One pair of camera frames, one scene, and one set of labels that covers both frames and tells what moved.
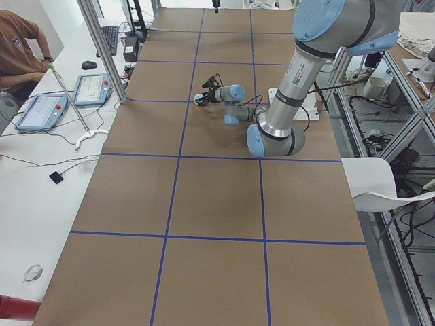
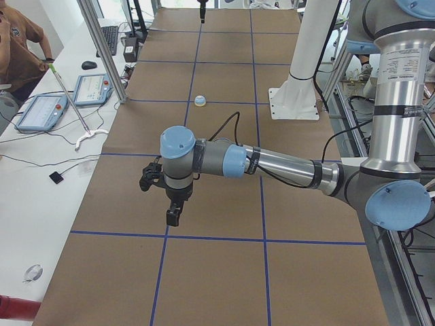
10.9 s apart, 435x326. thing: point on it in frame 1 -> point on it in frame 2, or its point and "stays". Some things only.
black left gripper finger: [216, 3] -> [202, 8]
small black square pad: [56, 177] stays
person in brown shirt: [22, 68] stays
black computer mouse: [87, 65] stays
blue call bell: [198, 98] stays
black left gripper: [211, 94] -> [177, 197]
